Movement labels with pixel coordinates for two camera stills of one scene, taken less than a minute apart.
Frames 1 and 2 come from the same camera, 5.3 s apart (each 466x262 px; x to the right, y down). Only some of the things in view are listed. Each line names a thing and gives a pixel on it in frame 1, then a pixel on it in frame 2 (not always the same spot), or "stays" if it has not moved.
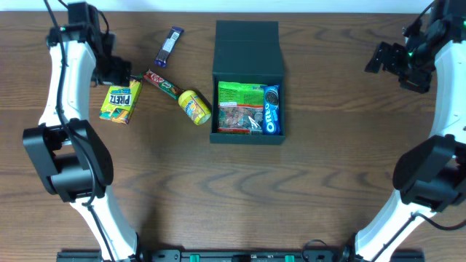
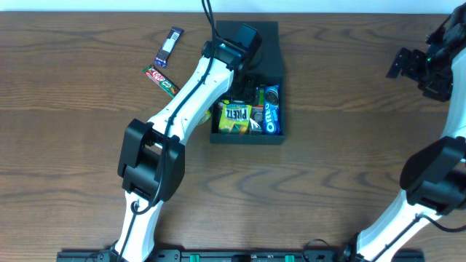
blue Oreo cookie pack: x=271 y=119 stays
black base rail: x=242 y=255 stays
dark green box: x=248 y=52 stays
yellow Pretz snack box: x=119 y=102 -> x=234 y=118
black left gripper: x=115 y=71 -> x=242 y=89
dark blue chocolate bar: x=169 y=46 stays
